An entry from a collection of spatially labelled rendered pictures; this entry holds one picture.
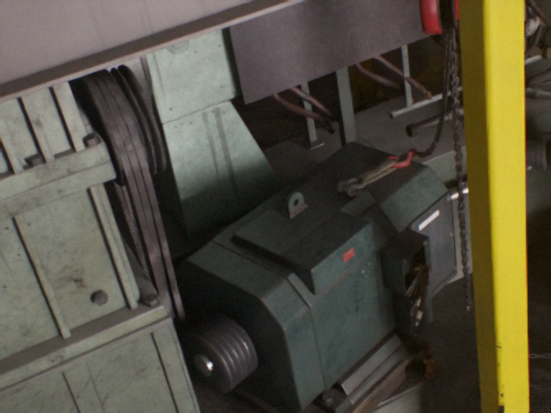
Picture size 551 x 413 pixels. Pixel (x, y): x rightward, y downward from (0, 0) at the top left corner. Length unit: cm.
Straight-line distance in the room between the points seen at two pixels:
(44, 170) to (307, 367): 88
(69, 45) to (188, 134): 127
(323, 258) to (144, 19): 96
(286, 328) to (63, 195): 66
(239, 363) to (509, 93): 101
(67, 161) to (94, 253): 28
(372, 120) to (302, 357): 134
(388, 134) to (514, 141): 134
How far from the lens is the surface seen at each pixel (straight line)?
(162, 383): 243
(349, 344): 249
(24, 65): 151
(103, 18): 152
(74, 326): 229
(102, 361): 231
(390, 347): 265
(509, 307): 229
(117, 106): 206
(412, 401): 282
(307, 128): 325
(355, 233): 233
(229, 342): 236
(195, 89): 268
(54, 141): 204
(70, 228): 214
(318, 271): 225
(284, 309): 225
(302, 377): 238
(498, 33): 187
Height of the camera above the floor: 225
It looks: 33 degrees down
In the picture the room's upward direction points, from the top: 11 degrees counter-clockwise
